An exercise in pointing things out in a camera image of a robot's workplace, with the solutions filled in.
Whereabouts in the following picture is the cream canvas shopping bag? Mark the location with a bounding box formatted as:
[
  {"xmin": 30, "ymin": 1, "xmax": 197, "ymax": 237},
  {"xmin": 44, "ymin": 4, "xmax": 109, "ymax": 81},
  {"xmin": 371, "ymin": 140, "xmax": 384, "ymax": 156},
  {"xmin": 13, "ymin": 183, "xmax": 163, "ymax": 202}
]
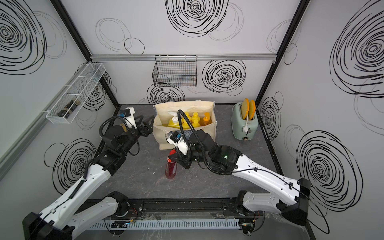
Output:
[{"xmin": 152, "ymin": 100, "xmax": 217, "ymax": 151}]

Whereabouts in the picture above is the red liquid bottle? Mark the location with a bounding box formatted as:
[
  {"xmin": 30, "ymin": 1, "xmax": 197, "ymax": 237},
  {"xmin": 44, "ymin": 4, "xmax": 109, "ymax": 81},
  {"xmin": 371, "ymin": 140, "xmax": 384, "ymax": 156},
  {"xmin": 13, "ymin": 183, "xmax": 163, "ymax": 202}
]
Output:
[{"xmin": 165, "ymin": 150, "xmax": 177, "ymax": 180}]

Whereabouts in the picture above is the yellow pump soap bottle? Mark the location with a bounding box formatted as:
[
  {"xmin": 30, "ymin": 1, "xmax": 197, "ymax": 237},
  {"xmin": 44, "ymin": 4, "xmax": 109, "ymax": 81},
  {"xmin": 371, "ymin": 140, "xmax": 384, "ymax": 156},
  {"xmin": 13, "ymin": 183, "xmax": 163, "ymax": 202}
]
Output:
[{"xmin": 168, "ymin": 112, "xmax": 180, "ymax": 129}]

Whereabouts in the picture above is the orange bottle yellow cap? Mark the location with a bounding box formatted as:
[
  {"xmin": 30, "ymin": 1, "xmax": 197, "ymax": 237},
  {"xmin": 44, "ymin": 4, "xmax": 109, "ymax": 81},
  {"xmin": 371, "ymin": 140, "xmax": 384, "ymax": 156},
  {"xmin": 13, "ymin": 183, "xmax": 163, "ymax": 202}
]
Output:
[
  {"xmin": 192, "ymin": 119, "xmax": 201, "ymax": 128},
  {"xmin": 185, "ymin": 112, "xmax": 191, "ymax": 121},
  {"xmin": 191, "ymin": 112, "xmax": 200, "ymax": 122}
]

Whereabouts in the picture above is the amber dish soap bottle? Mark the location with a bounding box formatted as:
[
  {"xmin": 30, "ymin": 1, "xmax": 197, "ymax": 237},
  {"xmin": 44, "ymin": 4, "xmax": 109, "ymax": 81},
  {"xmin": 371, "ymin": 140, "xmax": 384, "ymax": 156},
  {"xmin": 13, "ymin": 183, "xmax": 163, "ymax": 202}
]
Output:
[{"xmin": 200, "ymin": 112, "xmax": 212, "ymax": 126}]

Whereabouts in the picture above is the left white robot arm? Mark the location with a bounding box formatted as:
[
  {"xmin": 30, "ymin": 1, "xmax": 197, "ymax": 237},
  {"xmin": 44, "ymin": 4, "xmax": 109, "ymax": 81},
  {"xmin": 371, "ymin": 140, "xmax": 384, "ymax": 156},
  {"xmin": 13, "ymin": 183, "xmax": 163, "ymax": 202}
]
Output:
[{"xmin": 22, "ymin": 108, "xmax": 155, "ymax": 240}]

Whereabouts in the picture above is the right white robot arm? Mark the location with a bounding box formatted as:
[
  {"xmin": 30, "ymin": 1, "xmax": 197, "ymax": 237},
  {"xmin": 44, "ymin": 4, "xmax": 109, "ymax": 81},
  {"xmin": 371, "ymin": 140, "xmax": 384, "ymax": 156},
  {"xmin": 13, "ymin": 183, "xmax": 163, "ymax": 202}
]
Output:
[{"xmin": 167, "ymin": 127, "xmax": 311, "ymax": 226}]

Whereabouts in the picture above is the yellow black small device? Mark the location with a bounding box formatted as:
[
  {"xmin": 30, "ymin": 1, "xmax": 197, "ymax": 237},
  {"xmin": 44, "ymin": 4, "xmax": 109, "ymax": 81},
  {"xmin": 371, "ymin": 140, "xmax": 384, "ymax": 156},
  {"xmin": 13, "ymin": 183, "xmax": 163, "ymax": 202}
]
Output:
[{"xmin": 120, "ymin": 124, "xmax": 128, "ymax": 132}]

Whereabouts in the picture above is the dark bottle in shelf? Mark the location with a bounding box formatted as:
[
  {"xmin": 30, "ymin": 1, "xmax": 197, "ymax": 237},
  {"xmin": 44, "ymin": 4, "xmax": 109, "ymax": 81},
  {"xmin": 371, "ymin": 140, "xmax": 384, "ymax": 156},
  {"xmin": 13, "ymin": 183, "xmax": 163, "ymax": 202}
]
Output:
[{"xmin": 57, "ymin": 100, "xmax": 80, "ymax": 119}]

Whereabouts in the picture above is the yellow toast slice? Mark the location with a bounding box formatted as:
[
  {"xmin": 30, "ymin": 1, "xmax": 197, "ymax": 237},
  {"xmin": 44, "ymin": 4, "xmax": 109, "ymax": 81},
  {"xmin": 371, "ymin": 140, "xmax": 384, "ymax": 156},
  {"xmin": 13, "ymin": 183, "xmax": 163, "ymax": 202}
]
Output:
[{"xmin": 241, "ymin": 98, "xmax": 250, "ymax": 120}]

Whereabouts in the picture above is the orange toast slice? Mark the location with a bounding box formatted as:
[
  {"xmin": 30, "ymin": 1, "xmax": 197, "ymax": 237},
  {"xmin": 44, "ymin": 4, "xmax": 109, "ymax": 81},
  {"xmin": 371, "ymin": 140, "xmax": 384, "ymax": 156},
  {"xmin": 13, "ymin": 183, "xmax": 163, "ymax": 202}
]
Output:
[{"xmin": 249, "ymin": 100, "xmax": 256, "ymax": 120}]

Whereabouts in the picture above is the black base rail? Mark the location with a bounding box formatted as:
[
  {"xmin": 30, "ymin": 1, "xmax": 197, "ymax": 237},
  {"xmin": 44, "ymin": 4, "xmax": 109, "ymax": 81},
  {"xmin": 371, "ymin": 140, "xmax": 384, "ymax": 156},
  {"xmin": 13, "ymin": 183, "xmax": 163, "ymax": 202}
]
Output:
[{"xmin": 101, "ymin": 196, "xmax": 304, "ymax": 218}]

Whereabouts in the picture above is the black wire wall basket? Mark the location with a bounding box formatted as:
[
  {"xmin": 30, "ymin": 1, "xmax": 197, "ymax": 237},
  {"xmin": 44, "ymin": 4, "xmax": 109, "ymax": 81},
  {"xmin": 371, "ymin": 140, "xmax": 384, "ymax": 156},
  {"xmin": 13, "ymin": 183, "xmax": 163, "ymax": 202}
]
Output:
[{"xmin": 152, "ymin": 55, "xmax": 198, "ymax": 87}]

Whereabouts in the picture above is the grey slotted cable duct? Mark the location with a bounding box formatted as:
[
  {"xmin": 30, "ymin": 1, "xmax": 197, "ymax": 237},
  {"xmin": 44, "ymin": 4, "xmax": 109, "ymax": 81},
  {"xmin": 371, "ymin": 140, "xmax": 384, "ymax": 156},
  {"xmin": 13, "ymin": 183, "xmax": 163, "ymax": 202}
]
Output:
[{"xmin": 89, "ymin": 219, "xmax": 241, "ymax": 232}]

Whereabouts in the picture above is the white wire wall shelf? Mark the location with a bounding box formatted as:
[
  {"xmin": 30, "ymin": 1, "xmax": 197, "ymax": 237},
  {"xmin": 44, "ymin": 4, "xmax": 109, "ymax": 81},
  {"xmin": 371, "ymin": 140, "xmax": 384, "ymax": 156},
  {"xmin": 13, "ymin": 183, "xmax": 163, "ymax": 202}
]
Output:
[{"xmin": 46, "ymin": 63, "xmax": 106, "ymax": 124}]

